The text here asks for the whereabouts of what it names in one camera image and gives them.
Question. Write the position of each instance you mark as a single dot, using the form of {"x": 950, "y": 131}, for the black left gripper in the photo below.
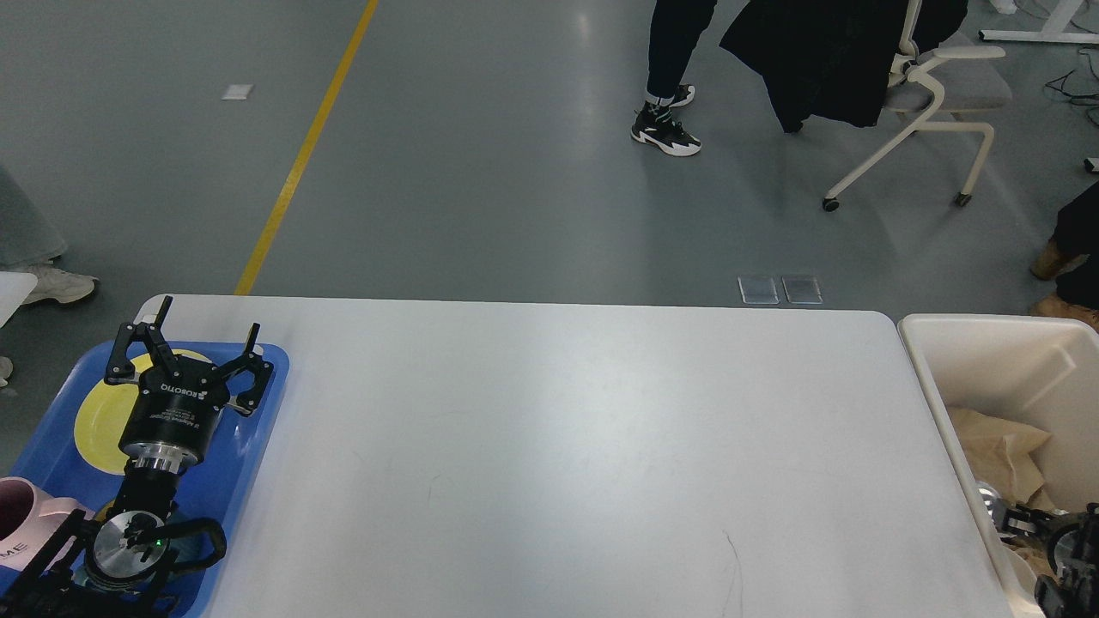
{"x": 176, "y": 416}

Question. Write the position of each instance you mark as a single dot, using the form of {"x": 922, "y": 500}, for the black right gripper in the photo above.
{"x": 1074, "y": 591}

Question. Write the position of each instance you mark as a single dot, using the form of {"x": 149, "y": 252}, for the brown paper bag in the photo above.
{"x": 1000, "y": 453}

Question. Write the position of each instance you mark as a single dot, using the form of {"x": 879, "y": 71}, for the yellow plate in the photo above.
{"x": 99, "y": 426}

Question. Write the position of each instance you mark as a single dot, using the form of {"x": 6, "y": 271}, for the pink mug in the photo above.
{"x": 29, "y": 518}

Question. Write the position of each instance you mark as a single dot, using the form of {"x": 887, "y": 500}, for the brown paper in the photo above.
{"x": 1032, "y": 555}

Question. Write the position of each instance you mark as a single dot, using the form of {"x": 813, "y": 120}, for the crushed red can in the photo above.
{"x": 993, "y": 501}

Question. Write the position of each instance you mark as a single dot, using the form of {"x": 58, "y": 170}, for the white tissue block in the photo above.
{"x": 1023, "y": 577}

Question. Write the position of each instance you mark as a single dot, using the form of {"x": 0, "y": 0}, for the blue plastic tray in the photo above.
{"x": 227, "y": 481}

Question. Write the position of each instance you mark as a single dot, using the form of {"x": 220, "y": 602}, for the white waste bin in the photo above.
{"x": 1038, "y": 371}

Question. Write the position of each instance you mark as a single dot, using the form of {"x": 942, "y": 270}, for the person in light clothes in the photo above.
{"x": 30, "y": 244}

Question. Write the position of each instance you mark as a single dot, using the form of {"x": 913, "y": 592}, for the person with tan boots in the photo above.
{"x": 1070, "y": 258}

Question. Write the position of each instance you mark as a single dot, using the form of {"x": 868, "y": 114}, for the right floor outlet plate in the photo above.
{"x": 802, "y": 289}

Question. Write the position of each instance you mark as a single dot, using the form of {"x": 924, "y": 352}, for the floor outlet plate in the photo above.
{"x": 758, "y": 290}
{"x": 802, "y": 289}

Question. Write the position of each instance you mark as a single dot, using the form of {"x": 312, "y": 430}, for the left floor outlet plate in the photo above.
{"x": 758, "y": 290}

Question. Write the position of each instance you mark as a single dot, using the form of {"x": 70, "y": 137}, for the white office chair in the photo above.
{"x": 938, "y": 88}

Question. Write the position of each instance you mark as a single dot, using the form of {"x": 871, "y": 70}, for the black jacket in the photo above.
{"x": 829, "y": 59}

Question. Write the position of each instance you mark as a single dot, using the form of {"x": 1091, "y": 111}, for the white desk leg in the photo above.
{"x": 1054, "y": 29}

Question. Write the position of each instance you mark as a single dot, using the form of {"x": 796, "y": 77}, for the person in dark jeans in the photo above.
{"x": 674, "y": 31}

